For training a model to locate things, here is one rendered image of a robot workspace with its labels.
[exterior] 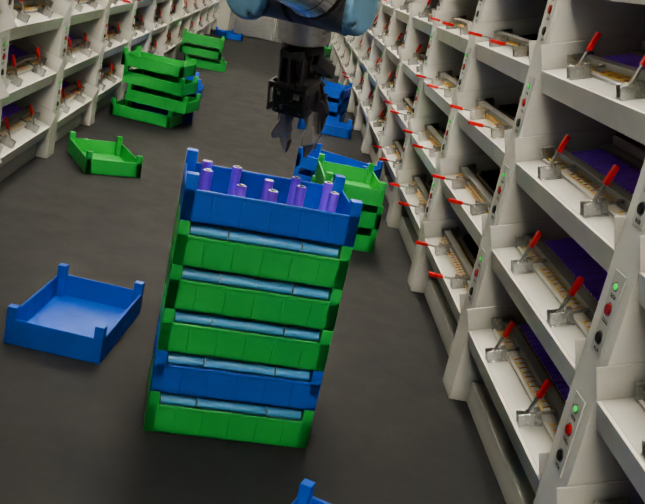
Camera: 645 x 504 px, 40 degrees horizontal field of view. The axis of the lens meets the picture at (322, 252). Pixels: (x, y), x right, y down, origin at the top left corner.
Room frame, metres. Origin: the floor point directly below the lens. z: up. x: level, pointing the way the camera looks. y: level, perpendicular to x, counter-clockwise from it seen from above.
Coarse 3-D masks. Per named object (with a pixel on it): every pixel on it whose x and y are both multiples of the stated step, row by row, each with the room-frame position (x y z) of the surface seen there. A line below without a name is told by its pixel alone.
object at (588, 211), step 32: (544, 160) 1.81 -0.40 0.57; (576, 160) 1.71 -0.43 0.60; (608, 160) 1.71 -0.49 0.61; (640, 160) 1.67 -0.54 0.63; (544, 192) 1.62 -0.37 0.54; (576, 192) 1.57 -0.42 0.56; (608, 192) 1.50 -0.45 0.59; (576, 224) 1.43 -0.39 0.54; (608, 224) 1.37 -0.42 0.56; (608, 256) 1.27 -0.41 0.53
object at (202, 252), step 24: (192, 240) 1.43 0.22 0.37; (216, 240) 1.44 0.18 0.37; (192, 264) 1.43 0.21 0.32; (216, 264) 1.44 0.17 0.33; (240, 264) 1.45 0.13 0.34; (264, 264) 1.46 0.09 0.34; (288, 264) 1.46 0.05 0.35; (312, 264) 1.47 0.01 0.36; (336, 264) 1.48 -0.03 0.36; (336, 288) 1.48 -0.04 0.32
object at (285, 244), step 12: (192, 228) 1.44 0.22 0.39; (204, 228) 1.44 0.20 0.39; (216, 228) 1.45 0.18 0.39; (228, 228) 1.47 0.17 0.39; (228, 240) 1.45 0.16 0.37; (240, 240) 1.45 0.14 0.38; (252, 240) 1.46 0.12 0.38; (264, 240) 1.46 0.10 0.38; (276, 240) 1.47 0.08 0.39; (288, 240) 1.48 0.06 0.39; (300, 240) 1.50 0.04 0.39; (312, 252) 1.48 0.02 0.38; (324, 252) 1.48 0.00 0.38; (336, 252) 1.49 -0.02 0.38
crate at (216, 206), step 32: (192, 160) 1.60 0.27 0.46; (192, 192) 1.43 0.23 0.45; (224, 192) 1.63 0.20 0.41; (256, 192) 1.64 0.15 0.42; (288, 192) 1.66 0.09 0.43; (320, 192) 1.67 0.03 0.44; (224, 224) 1.44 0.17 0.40; (256, 224) 1.45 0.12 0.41; (288, 224) 1.46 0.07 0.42; (320, 224) 1.47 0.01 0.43; (352, 224) 1.48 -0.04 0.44
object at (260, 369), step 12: (168, 360) 1.44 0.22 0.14; (180, 360) 1.44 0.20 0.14; (192, 360) 1.44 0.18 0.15; (204, 360) 1.46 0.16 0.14; (216, 360) 1.46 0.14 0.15; (228, 360) 1.47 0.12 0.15; (240, 372) 1.47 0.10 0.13; (252, 372) 1.47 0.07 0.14; (264, 372) 1.47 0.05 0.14; (276, 372) 1.48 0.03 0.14; (288, 372) 1.48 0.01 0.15; (300, 372) 1.49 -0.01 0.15
